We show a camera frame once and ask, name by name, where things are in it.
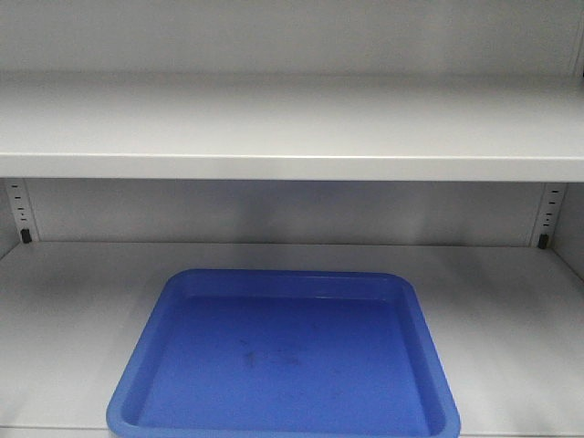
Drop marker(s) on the grey upper cabinet shelf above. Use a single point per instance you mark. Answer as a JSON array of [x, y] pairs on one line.
[[239, 127]]

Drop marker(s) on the blue plastic tray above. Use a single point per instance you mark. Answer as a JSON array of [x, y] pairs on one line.
[[260, 353]]

